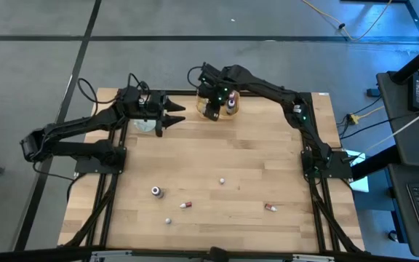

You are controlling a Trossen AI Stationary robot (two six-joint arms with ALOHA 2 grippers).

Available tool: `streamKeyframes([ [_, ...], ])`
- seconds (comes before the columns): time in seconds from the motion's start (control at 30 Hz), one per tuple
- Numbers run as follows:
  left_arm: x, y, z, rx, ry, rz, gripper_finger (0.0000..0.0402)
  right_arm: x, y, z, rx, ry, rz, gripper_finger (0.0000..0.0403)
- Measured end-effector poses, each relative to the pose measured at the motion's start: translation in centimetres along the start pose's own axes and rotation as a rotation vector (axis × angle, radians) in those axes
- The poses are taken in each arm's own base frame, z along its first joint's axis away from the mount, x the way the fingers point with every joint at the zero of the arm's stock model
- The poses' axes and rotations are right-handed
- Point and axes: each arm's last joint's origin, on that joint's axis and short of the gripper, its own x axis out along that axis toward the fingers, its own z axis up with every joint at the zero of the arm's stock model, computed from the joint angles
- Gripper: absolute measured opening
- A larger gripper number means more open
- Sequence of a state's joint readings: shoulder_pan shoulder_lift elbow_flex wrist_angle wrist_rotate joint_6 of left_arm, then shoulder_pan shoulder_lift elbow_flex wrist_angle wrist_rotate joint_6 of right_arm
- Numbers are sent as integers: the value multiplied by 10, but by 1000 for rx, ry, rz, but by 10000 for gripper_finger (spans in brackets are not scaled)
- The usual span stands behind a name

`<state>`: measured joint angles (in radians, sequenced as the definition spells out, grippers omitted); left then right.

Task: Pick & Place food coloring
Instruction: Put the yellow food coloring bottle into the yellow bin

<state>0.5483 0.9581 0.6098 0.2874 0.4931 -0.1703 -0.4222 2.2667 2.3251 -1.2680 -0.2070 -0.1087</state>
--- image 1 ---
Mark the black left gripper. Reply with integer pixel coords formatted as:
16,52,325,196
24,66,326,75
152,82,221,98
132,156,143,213
136,90,187,138

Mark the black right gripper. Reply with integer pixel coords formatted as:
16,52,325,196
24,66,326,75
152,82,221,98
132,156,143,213
196,62,239,122

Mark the yellow plastic bin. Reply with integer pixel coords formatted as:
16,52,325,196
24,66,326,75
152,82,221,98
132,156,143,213
194,87,242,121

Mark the black crossbar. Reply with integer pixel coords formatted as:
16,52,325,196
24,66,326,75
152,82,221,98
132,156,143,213
0,245,419,262

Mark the black stand beam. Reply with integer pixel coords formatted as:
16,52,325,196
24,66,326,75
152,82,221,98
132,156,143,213
391,36,419,85

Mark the black desk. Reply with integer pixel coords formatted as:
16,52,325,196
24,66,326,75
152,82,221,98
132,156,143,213
375,71,419,168
387,163,419,259

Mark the black aluminium table frame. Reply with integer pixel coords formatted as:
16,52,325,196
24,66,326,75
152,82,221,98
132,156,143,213
62,88,367,255

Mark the yellow floor cable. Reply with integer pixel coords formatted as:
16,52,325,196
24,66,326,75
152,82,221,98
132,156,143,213
301,0,393,41

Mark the black table-level camera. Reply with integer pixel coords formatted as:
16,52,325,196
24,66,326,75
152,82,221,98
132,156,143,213
209,246,229,258

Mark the white cable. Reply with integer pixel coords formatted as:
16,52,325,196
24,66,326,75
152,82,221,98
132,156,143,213
362,100,419,152

